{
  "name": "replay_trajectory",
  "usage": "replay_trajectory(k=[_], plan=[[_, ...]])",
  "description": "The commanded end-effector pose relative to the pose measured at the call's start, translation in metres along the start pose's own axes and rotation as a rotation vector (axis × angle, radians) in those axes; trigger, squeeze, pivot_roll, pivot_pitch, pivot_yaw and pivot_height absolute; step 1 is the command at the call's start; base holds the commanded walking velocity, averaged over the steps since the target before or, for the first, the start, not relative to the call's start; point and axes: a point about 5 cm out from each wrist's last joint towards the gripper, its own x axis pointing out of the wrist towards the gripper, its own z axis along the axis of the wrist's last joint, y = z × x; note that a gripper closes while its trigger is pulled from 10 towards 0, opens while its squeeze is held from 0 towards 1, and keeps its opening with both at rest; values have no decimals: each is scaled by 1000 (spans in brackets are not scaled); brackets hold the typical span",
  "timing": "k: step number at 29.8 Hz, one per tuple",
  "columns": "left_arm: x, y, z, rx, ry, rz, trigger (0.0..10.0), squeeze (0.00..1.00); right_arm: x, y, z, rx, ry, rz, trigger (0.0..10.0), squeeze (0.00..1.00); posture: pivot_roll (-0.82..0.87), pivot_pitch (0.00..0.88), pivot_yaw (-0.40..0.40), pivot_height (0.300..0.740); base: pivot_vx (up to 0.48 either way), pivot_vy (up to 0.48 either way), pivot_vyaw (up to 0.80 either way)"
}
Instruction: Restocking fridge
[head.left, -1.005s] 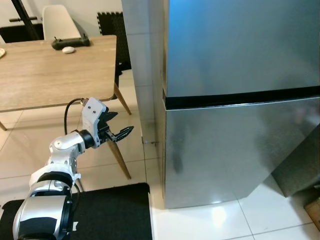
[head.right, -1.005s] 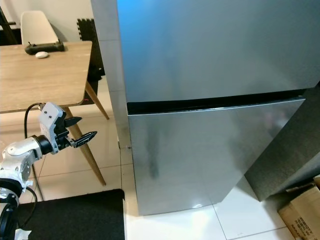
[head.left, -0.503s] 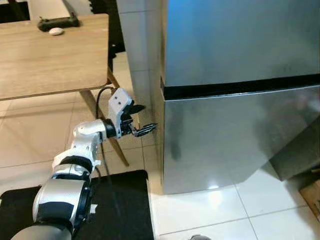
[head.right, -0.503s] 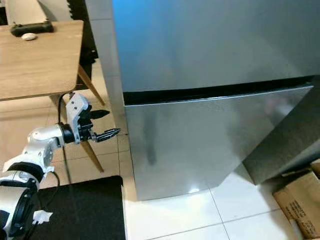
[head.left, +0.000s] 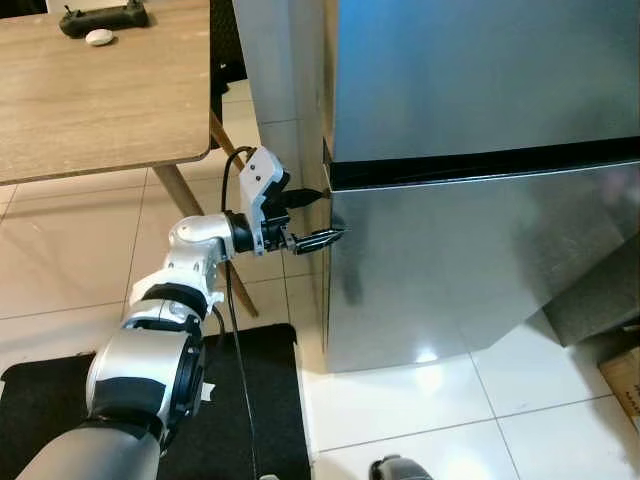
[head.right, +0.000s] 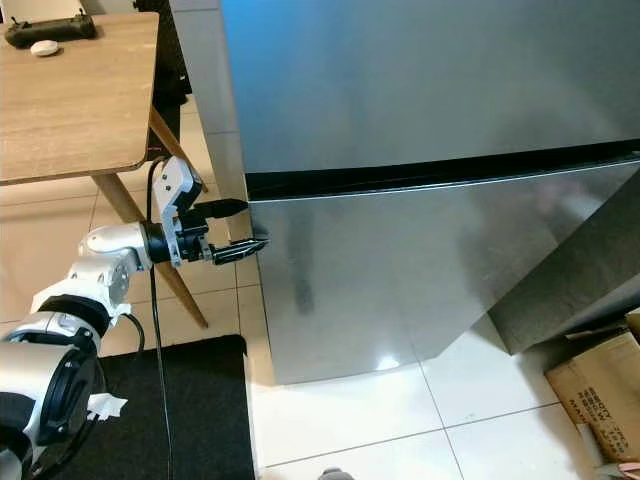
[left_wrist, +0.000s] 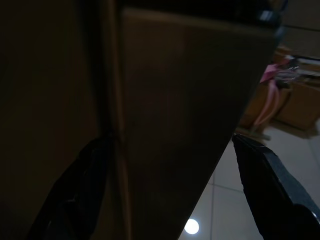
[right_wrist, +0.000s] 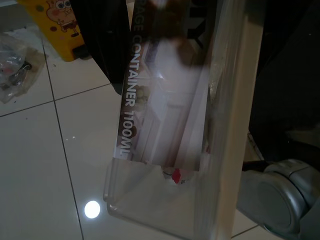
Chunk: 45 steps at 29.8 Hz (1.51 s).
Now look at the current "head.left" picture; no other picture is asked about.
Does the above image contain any black floor mat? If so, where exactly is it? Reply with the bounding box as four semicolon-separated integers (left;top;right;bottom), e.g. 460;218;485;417
0;322;313;480

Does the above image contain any silver fridge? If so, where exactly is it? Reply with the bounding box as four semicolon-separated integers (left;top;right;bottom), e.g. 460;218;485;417
322;0;640;374

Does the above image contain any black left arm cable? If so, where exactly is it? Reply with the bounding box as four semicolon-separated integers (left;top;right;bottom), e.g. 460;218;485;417
218;146;261;480

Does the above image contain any light wooden dining table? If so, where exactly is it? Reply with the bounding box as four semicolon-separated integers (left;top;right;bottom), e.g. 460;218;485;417
0;0;261;319

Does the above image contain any black handheld controller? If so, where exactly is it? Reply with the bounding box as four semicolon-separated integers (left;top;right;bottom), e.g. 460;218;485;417
58;0;151;39

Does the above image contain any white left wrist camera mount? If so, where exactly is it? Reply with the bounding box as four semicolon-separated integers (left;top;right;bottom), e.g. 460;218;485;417
240;146;293;256

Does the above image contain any silver robot leg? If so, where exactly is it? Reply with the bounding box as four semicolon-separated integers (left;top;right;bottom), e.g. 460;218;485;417
370;455;433;480

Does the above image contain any printed brown cardboard box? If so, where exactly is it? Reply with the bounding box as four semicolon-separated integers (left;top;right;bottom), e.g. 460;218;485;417
598;345;640;421

